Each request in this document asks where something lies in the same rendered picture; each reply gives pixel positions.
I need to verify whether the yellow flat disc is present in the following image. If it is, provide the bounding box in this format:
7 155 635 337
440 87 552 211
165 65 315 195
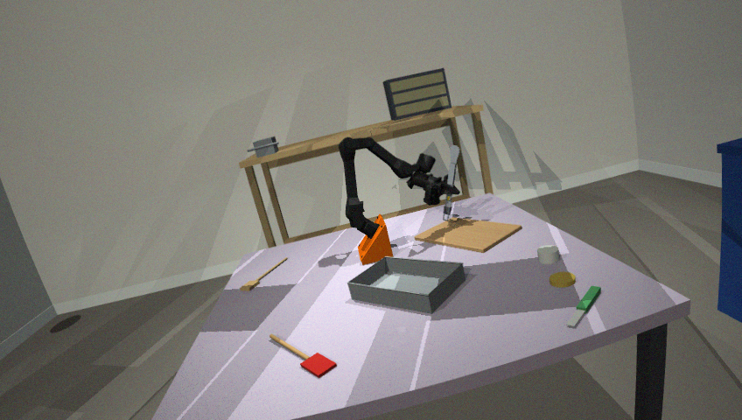
549 271 576 288

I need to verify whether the tan wooden spatula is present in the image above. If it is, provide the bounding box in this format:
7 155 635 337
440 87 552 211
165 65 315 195
240 257 288 291

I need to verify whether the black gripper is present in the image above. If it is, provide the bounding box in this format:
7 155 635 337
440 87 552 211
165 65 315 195
421 173 460 201

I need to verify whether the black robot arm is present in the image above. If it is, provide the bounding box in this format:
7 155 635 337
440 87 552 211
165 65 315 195
339 137 435 239

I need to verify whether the red spatula with wooden handle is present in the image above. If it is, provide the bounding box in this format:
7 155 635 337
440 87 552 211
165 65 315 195
270 334 337 378

